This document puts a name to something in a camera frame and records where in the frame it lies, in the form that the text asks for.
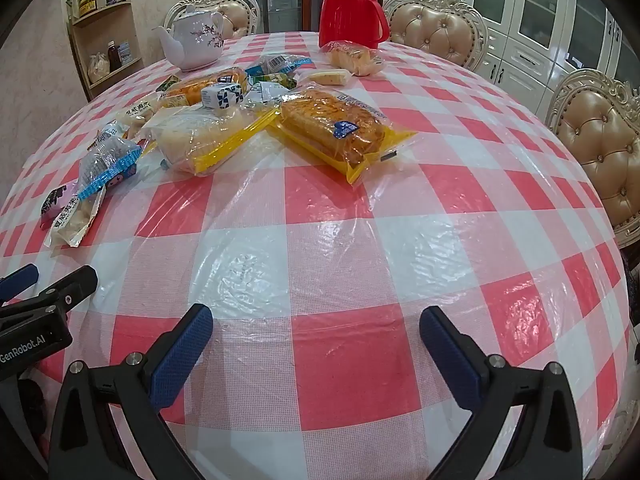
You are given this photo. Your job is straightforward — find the wooden corner shelf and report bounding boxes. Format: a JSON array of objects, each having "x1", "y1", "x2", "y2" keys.
[{"x1": 66, "y1": 1, "x2": 147, "y2": 102}]

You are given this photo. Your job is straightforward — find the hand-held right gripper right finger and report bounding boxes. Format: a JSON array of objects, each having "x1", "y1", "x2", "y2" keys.
[{"x1": 419, "y1": 305, "x2": 584, "y2": 480}]

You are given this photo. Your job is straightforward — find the cream tufted ornate chair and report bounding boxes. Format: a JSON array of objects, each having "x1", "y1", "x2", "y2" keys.
[
  {"x1": 544, "y1": 68, "x2": 640, "y2": 250},
  {"x1": 381, "y1": 0, "x2": 489, "y2": 74},
  {"x1": 164, "y1": 0, "x2": 262, "y2": 42}
]

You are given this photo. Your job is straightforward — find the large bread in yellow bag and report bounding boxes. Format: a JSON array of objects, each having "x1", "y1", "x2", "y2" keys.
[{"x1": 266, "y1": 86, "x2": 419, "y2": 187}]

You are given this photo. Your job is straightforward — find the white glass-door cabinet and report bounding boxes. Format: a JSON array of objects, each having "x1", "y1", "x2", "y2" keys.
[{"x1": 382, "y1": 0, "x2": 640, "y2": 122}]

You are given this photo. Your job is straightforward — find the red thermos jug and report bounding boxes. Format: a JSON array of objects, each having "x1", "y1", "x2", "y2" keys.
[{"x1": 318, "y1": 0, "x2": 390, "y2": 52}]

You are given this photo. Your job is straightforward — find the white orange snack packet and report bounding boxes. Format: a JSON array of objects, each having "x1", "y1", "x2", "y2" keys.
[{"x1": 86, "y1": 119, "x2": 127, "y2": 154}]

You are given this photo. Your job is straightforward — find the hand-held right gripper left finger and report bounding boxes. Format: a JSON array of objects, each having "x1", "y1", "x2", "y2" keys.
[{"x1": 47, "y1": 304, "x2": 213, "y2": 480}]

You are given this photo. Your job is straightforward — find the cream bar in clear wrapper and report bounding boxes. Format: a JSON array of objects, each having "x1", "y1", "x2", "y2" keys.
[{"x1": 299, "y1": 68, "x2": 352, "y2": 87}]

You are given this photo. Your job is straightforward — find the white floral teapot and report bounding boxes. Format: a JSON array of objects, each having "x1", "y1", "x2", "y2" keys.
[{"x1": 151, "y1": 4, "x2": 226, "y2": 72}]

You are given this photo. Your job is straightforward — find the pink white checked tablecloth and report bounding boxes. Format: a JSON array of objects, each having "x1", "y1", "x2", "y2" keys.
[{"x1": 0, "y1": 31, "x2": 632, "y2": 480}]

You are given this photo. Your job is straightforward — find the pale bag of food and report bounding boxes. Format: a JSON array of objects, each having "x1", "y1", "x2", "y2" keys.
[{"x1": 87, "y1": 52, "x2": 111, "y2": 84}]

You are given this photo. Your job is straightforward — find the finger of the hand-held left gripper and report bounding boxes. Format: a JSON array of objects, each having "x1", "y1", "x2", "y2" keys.
[
  {"x1": 0, "y1": 263, "x2": 40, "y2": 306},
  {"x1": 0, "y1": 265, "x2": 99, "y2": 322}
]

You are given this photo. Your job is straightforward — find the bun in clear packet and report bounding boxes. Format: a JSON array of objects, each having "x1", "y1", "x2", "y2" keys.
[{"x1": 321, "y1": 41, "x2": 387, "y2": 78}]

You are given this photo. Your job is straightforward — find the orange bread in clear bag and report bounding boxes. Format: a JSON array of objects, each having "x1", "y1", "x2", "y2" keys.
[{"x1": 164, "y1": 66, "x2": 247, "y2": 109}]

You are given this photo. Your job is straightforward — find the small blue white carton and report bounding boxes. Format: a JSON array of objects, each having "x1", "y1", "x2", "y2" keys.
[{"x1": 201, "y1": 82, "x2": 245, "y2": 111}]

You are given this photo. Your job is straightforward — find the dark cake packet blue edges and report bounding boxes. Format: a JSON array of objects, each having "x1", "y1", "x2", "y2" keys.
[{"x1": 78, "y1": 136, "x2": 142, "y2": 202}]

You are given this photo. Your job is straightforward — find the black pink snack packet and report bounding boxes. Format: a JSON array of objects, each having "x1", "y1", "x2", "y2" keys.
[{"x1": 39, "y1": 181, "x2": 82, "y2": 222}]

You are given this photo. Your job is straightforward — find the white bread in yellow-edged bag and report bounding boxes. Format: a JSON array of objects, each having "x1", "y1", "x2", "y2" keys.
[{"x1": 149, "y1": 109, "x2": 282, "y2": 177}]

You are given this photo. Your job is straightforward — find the clear packet with blue ends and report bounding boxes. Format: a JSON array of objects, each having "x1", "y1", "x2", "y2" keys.
[{"x1": 244, "y1": 53, "x2": 314, "y2": 79}]

